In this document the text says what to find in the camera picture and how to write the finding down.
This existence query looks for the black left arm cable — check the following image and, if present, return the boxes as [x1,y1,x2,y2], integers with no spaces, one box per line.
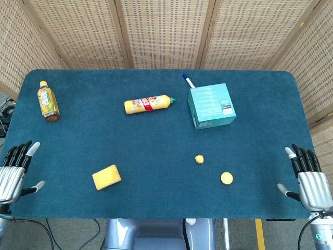
[7,217,55,250]

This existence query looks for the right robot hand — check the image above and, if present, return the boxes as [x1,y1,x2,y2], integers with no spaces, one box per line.
[277,143,333,210]

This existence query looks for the yellow sponge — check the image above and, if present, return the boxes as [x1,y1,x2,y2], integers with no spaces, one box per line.
[92,164,122,191]

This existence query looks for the tea drink bottle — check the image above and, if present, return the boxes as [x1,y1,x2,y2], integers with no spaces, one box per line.
[37,81,61,123]

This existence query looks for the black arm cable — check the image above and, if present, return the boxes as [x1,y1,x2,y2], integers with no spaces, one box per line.
[298,211,329,250]
[7,217,55,250]

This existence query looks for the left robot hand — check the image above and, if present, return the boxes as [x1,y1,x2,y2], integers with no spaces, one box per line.
[0,140,45,205]

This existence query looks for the grey robot torso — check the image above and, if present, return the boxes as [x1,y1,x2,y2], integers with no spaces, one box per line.
[103,218,217,250]

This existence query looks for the teal cardboard box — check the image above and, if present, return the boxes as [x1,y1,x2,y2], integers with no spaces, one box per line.
[188,83,237,131]

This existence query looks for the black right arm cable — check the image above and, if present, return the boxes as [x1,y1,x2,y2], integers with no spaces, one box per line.
[298,211,329,250]

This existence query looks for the woven folding screen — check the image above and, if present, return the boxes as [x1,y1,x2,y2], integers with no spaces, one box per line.
[0,0,333,183]

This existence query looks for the blue capped marker pen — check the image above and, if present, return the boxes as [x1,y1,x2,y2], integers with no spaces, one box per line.
[182,73,196,89]

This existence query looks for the blue floor cable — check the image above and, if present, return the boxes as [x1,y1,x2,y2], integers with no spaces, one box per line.
[45,218,101,250]

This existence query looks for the yellow squeeze bottle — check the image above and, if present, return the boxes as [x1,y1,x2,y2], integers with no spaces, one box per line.
[124,94,176,115]

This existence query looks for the blue table cloth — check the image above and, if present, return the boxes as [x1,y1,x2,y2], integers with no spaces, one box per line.
[0,68,321,219]

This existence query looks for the yellow ridged disc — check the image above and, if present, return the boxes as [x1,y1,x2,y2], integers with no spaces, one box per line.
[220,171,234,185]

